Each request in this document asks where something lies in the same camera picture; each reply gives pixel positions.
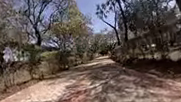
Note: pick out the pale stone paved path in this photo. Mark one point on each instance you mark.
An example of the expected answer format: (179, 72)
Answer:
(93, 90)

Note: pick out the row of trees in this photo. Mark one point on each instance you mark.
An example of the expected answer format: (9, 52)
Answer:
(143, 9)
(24, 25)

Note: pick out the low stone wall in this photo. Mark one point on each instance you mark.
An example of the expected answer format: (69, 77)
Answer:
(4, 78)

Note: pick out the stone wall with fence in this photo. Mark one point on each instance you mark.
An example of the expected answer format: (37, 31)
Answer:
(158, 46)

